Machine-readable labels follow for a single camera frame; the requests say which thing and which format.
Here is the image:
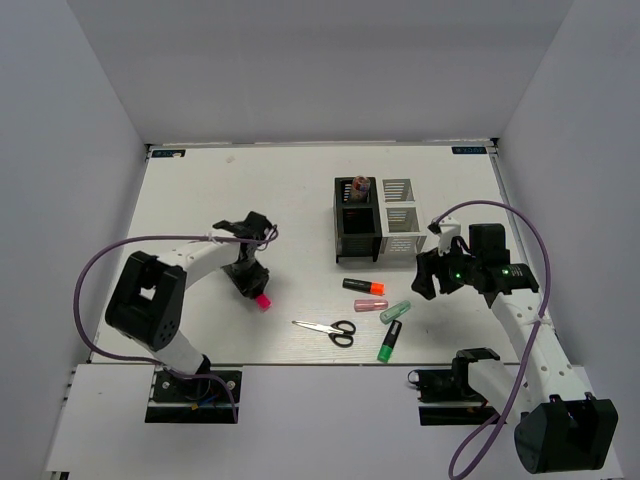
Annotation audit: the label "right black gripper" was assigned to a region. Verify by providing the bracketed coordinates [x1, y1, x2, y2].
[411, 236, 481, 300]

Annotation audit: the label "orange cap black highlighter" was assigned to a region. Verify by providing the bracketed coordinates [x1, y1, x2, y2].
[342, 278, 385, 296]

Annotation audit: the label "green cap black highlighter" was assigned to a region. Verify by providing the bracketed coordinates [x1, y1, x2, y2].
[377, 320, 402, 363]

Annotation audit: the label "clear tube of crayons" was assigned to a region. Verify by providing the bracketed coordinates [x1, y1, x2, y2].
[349, 175, 371, 203]

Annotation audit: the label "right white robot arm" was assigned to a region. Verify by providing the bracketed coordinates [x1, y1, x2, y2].
[411, 217, 618, 474]

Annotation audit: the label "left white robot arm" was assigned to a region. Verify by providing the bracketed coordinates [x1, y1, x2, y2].
[105, 211, 277, 399]

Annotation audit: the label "white slotted pen holder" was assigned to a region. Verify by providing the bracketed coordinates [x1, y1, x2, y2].
[379, 178, 427, 260]

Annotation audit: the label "green translucent small case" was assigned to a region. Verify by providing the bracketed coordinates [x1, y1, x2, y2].
[379, 300, 411, 325]

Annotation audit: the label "pink translucent small case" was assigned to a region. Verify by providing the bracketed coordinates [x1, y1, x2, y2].
[353, 299, 389, 313]

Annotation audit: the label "black slotted pen holder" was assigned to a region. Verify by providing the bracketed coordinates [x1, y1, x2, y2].
[333, 177, 382, 262]

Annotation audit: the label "right blue corner label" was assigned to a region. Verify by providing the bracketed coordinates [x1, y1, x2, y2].
[451, 146, 487, 155]

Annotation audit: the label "blue corner label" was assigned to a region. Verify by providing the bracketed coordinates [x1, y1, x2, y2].
[451, 146, 487, 155]
[151, 149, 186, 158]

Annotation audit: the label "left blue corner label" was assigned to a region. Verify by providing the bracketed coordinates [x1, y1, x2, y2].
[151, 149, 186, 158]

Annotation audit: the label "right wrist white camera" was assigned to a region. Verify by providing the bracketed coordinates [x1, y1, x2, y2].
[428, 215, 461, 256]

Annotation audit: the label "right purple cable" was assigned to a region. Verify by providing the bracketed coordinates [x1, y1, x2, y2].
[429, 199, 552, 480]

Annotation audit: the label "black handled scissors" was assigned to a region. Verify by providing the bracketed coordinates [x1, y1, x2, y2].
[292, 320, 357, 348]

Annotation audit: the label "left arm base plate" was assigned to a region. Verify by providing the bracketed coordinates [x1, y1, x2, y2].
[145, 370, 235, 425]

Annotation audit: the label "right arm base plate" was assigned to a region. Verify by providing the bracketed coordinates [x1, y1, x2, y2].
[407, 369, 496, 427]

